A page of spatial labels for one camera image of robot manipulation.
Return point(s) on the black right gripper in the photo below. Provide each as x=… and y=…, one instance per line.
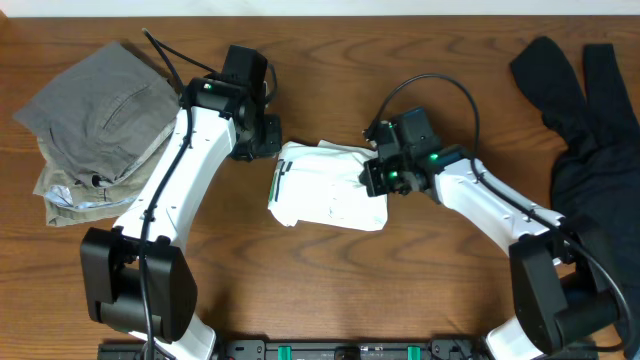
x=371, y=175

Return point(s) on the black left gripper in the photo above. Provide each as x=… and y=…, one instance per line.
x=270, y=136

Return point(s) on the white t-shirt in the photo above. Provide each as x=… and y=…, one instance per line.
x=320, y=184

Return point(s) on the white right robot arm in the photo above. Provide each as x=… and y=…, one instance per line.
x=564, y=287

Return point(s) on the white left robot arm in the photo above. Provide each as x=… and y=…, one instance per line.
x=135, y=274

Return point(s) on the grey folded trousers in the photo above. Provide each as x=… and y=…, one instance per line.
x=103, y=117

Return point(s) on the black garment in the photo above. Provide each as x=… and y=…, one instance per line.
x=598, y=174

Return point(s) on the beige folded shorts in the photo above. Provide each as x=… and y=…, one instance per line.
x=69, y=201

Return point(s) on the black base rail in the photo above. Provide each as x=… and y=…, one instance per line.
x=438, y=349

